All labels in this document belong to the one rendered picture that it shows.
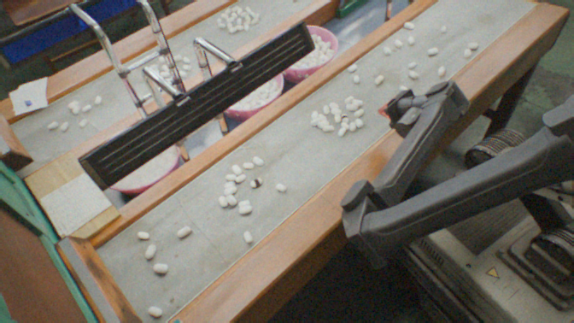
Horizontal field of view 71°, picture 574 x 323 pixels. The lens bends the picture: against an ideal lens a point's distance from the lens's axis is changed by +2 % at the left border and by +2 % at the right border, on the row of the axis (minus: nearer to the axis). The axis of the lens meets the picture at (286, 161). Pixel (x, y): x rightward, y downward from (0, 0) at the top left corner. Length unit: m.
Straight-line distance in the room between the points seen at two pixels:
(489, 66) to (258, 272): 1.03
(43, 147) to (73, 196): 0.31
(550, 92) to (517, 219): 1.35
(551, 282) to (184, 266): 1.01
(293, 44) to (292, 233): 0.48
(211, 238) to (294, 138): 0.41
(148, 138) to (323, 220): 0.48
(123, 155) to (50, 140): 0.71
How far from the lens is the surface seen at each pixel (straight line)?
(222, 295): 1.01
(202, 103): 0.92
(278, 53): 1.01
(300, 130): 1.28
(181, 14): 1.90
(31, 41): 1.35
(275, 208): 1.11
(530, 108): 2.61
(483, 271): 1.39
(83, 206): 1.27
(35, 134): 1.63
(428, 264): 1.48
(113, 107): 1.57
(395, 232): 0.64
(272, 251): 1.03
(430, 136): 0.87
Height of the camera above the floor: 1.69
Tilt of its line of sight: 52 degrees down
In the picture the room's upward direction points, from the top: 8 degrees counter-clockwise
